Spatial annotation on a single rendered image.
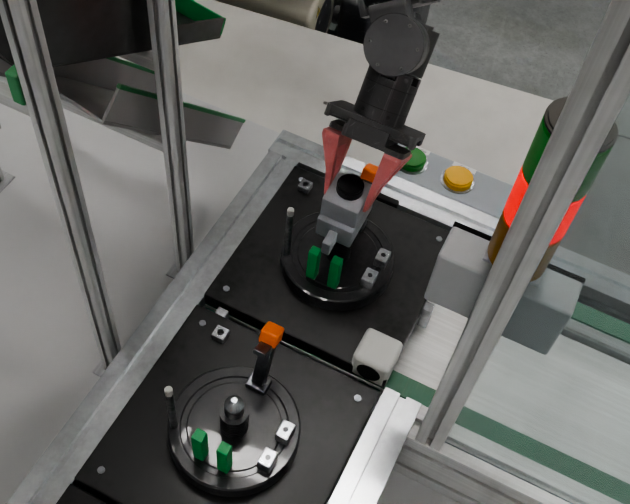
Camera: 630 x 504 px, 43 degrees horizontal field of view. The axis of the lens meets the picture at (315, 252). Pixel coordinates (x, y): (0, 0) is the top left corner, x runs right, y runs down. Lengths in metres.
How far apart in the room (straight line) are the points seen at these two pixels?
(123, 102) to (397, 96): 0.28
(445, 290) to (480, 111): 0.70
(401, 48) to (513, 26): 2.29
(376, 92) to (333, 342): 0.29
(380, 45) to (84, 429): 0.51
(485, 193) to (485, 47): 1.83
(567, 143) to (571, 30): 2.60
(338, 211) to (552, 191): 0.36
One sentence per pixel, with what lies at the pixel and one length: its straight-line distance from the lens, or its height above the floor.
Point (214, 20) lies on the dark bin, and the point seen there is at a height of 1.22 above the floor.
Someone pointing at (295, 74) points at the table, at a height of 0.86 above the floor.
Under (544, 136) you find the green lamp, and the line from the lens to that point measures 0.56.
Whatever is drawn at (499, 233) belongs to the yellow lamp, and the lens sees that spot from 0.64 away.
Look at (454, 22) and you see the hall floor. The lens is 3.00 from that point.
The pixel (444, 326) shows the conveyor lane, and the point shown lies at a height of 0.92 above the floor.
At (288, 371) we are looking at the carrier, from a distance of 0.91.
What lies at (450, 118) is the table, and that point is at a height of 0.86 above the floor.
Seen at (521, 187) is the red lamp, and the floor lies 1.35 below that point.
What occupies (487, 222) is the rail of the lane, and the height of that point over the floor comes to 0.96.
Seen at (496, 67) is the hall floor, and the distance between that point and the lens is 2.86.
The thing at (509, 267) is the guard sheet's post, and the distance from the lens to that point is 0.62.
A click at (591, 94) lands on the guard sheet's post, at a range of 0.49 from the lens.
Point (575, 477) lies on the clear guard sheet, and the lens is 0.88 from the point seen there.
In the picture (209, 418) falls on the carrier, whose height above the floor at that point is 0.99.
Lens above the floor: 1.78
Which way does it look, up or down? 54 degrees down
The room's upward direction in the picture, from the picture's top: 7 degrees clockwise
